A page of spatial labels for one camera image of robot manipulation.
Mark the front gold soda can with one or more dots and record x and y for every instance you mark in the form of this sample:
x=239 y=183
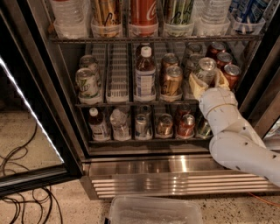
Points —
x=172 y=81

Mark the clear water bottle top right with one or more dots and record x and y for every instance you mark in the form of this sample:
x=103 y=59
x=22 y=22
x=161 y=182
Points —
x=214 y=12

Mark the clear plastic bin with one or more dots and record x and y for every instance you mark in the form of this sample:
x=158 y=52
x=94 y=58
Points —
x=151 y=210

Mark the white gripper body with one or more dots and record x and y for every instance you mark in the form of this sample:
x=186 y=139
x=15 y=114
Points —
x=218 y=100

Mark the green can bottom shelf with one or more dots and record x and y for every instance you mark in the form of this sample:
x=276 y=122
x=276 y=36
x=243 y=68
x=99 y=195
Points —
x=204 y=130

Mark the brown tea bottle bottom shelf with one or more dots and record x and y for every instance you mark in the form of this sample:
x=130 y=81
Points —
x=98 y=125

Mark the gold bottle top shelf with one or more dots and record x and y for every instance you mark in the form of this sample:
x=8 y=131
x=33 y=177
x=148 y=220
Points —
x=107 y=18

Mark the green bottle top shelf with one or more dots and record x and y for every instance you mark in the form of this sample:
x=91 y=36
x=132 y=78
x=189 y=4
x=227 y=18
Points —
x=178 y=12

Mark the empty white shelf tray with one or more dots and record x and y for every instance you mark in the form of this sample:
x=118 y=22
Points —
x=117 y=86

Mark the stainless fridge base grille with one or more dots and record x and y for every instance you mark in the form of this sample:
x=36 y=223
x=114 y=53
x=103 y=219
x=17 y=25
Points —
x=179 y=175

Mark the open glass fridge door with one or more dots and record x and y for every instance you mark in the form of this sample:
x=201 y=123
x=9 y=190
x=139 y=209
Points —
x=36 y=141

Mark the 7up can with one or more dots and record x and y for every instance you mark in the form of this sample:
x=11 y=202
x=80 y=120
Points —
x=87 y=83
x=89 y=61

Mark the red coca-cola bottle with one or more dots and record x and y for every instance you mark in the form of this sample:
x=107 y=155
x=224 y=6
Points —
x=143 y=17

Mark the rear 7up can left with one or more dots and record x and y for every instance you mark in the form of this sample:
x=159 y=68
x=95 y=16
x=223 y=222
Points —
x=89 y=61

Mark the rear red soda can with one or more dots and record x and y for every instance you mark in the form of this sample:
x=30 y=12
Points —
x=214 y=48

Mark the red can bottom shelf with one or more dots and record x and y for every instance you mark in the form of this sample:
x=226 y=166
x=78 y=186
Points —
x=186 y=126

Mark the silver can bottom shelf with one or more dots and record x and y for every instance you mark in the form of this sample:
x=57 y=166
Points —
x=141 y=125

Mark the brown tea bottle middle shelf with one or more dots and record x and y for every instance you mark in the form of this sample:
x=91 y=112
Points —
x=145 y=73

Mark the red soda can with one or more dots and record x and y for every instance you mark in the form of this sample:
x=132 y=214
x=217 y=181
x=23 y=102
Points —
x=222 y=59
x=232 y=73
x=214 y=48

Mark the gold can bottom shelf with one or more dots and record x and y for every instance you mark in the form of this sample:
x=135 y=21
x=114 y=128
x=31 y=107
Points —
x=164 y=126

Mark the blue bottle top shelf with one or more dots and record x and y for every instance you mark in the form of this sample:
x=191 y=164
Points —
x=246 y=15

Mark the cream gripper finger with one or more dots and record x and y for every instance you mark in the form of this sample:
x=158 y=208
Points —
x=220 y=81
x=197 y=86

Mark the gold soda can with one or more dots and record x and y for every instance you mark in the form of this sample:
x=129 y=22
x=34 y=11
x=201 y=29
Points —
x=169 y=59
x=172 y=81

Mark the clear water bottle top left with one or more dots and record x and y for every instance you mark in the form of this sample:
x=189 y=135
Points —
x=71 y=18

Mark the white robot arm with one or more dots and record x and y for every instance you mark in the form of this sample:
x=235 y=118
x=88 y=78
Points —
x=235 y=144

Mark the rear gold soda can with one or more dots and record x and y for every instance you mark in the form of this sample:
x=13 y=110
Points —
x=169 y=59

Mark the clear water bottle bottom shelf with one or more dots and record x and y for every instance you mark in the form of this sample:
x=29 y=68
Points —
x=121 y=129

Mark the front 7up can left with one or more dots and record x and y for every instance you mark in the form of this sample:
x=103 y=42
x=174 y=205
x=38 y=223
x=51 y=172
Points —
x=87 y=83

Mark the brown tea bottle shelf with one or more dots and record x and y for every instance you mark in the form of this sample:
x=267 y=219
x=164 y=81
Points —
x=98 y=125
x=145 y=73

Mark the front red soda can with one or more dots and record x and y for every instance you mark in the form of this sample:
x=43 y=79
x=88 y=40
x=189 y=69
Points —
x=232 y=73

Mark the silver green soda can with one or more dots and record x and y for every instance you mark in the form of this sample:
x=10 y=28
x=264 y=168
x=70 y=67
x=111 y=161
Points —
x=205 y=70

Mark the rear silver green can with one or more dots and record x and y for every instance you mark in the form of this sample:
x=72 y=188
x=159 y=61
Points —
x=192 y=48

